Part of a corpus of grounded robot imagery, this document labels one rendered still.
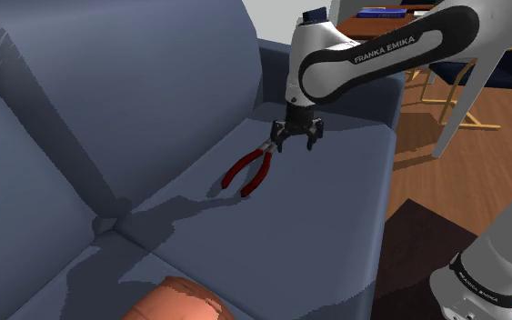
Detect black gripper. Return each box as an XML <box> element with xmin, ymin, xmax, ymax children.
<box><xmin>270</xmin><ymin>101</ymin><xmax>326</xmax><ymax>154</ymax></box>

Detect blue-grey sofa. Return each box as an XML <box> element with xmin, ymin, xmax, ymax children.
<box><xmin>0</xmin><ymin>0</ymin><xmax>406</xmax><ymax>320</ymax></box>

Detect dark blue chair yellow legs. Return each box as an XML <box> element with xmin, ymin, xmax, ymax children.
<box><xmin>404</xmin><ymin>45</ymin><xmax>512</xmax><ymax>131</ymax></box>

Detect dark robot stand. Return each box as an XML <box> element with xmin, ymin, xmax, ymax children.
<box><xmin>372</xmin><ymin>197</ymin><xmax>478</xmax><ymax>320</ymax></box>

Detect white-legged wooden table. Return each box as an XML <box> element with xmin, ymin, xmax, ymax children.
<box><xmin>328</xmin><ymin>0</ymin><xmax>512</xmax><ymax>159</ymax></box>

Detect orange cushion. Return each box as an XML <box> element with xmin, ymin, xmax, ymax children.
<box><xmin>120</xmin><ymin>275</ymin><xmax>237</xmax><ymax>320</ymax></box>

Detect red-handled pliers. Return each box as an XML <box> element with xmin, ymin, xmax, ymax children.
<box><xmin>220</xmin><ymin>137</ymin><xmax>279</xmax><ymax>199</ymax></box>

